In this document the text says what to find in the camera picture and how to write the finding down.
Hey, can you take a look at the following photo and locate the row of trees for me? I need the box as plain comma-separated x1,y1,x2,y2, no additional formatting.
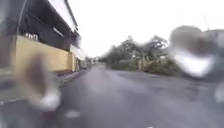
99,29,224,80

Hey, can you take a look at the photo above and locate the grey asphalt road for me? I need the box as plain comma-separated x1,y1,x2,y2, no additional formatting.
0,64,224,128

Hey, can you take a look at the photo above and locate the building with metal grille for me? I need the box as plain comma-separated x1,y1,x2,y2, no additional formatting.
0,0,83,70

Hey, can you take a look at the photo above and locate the yellow wall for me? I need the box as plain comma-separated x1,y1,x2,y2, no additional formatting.
12,35,77,73

